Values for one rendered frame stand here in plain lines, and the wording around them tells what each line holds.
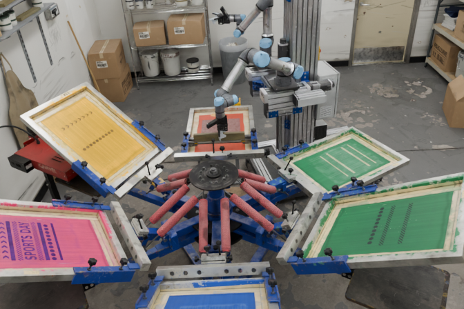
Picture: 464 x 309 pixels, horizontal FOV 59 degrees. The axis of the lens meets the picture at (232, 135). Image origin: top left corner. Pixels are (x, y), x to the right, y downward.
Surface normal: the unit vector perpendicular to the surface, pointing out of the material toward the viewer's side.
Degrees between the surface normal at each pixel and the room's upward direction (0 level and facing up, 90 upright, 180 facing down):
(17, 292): 0
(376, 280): 0
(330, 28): 90
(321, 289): 0
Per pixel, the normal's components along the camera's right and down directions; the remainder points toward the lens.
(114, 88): 0.00, 0.53
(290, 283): -0.05, -0.85
